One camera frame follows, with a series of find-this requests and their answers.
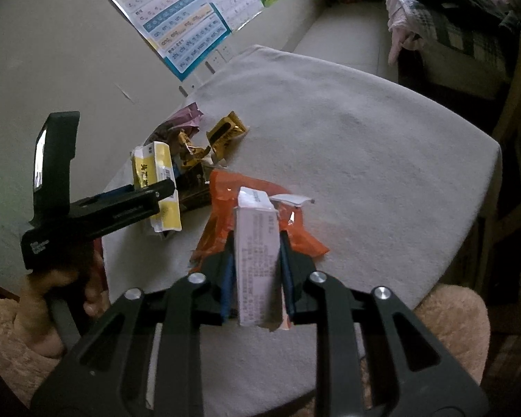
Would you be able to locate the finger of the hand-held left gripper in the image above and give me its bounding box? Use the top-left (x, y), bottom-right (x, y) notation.
top-left (99, 183), bottom-right (136, 199)
top-left (71, 179), bottom-right (177, 238)

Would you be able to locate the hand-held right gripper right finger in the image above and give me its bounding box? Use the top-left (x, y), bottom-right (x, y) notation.
top-left (279, 231), bottom-right (491, 417)

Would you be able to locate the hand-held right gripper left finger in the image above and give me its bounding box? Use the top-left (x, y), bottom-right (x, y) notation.
top-left (30, 231), bottom-right (238, 417)

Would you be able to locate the white cardboard box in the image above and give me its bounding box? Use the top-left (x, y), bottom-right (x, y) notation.
top-left (234, 187), bottom-right (315, 333)

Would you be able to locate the yellow and white box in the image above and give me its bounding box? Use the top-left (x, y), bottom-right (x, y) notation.
top-left (130, 141), bottom-right (183, 233)

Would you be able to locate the pink snack wrapper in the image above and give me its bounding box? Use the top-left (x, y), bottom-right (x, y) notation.
top-left (145, 102), bottom-right (205, 148)

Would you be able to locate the person's left hand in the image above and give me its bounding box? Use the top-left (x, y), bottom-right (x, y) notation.
top-left (19, 253), bottom-right (110, 358)

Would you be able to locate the dark brown wrapper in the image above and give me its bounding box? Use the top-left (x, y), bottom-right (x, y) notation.
top-left (174, 165), bottom-right (213, 213)

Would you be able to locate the crumpled gold wrapper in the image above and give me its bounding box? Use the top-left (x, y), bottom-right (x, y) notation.
top-left (176, 128), bottom-right (213, 168)

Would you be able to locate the orange snack wrapper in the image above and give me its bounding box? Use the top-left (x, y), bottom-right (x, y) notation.
top-left (191, 170), bottom-right (331, 265)

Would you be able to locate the folded gold wrapper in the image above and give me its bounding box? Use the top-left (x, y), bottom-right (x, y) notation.
top-left (206, 112), bottom-right (248, 161)

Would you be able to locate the white table cloth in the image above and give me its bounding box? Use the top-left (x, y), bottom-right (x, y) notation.
top-left (102, 44), bottom-right (502, 417)

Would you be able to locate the person's beige fleece leg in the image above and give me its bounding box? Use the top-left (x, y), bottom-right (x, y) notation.
top-left (360, 284), bottom-right (491, 400)

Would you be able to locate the wooden chair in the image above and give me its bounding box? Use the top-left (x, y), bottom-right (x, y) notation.
top-left (478, 30), bottom-right (521, 335)

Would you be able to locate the bed with plaid sheet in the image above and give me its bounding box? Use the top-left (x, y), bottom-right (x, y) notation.
top-left (380, 0), bottom-right (521, 88)

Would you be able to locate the white wall socket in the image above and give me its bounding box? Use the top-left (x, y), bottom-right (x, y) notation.
top-left (202, 43), bottom-right (235, 74)

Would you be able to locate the blue chart wall poster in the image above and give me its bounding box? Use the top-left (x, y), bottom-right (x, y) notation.
top-left (93, 0), bottom-right (233, 82)

